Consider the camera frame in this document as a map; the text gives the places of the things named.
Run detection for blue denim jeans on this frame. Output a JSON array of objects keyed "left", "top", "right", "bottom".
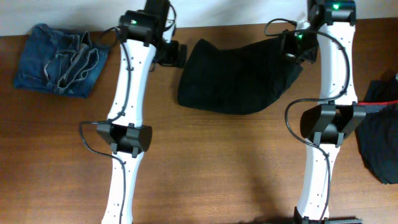
[{"left": 13, "top": 24, "right": 109, "bottom": 98}]

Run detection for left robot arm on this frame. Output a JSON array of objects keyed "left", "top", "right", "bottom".
[{"left": 95, "top": 0, "right": 187, "bottom": 224}]

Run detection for black shorts garment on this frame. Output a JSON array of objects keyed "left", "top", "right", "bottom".
[{"left": 177, "top": 38, "right": 303, "bottom": 115}]

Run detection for dark garment with red trim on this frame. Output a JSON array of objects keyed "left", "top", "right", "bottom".
[{"left": 356, "top": 75, "right": 397, "bottom": 184}]

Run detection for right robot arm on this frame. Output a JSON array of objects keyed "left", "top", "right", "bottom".
[{"left": 281, "top": 0, "right": 366, "bottom": 223}]

